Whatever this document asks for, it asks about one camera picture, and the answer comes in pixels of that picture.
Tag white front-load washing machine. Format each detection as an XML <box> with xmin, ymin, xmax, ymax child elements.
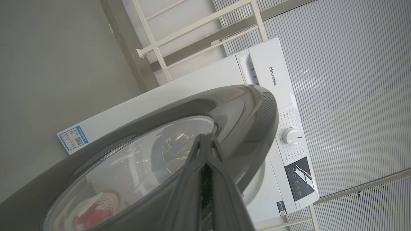
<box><xmin>0</xmin><ymin>84</ymin><xmax>279</xmax><ymax>231</ymax></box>

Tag white round control knob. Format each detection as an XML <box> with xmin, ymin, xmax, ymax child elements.
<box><xmin>282</xmin><ymin>127</ymin><xmax>303</xmax><ymax>146</ymax></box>

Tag white Hisense detergent drawer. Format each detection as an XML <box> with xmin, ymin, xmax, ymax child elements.
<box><xmin>249</xmin><ymin>38</ymin><xmax>296</xmax><ymax>110</ymax></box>

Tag black display panel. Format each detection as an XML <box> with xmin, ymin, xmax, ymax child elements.
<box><xmin>284</xmin><ymin>157</ymin><xmax>315</xmax><ymax>202</ymax></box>

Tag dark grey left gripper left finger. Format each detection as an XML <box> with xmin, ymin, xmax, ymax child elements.
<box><xmin>157</xmin><ymin>133</ymin><xmax>207</xmax><ymax>231</ymax></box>

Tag blue energy label sticker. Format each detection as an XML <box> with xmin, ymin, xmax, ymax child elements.
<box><xmin>58</xmin><ymin>126</ymin><xmax>89</xmax><ymax>152</ymax></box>

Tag white metal rack frame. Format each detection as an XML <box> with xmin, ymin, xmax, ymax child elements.
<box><xmin>132</xmin><ymin>0</ymin><xmax>268</xmax><ymax>82</ymax></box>

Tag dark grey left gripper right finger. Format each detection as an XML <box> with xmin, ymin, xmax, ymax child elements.
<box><xmin>207</xmin><ymin>133</ymin><xmax>256</xmax><ymax>231</ymax></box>

